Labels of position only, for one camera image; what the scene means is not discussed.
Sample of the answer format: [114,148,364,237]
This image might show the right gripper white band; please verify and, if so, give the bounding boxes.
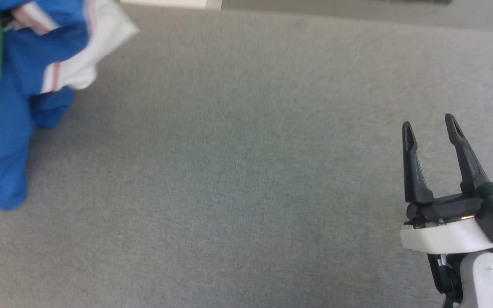
[401,114,493,255]

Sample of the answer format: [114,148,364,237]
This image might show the blue and white garment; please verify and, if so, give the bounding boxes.
[0,0,140,212]

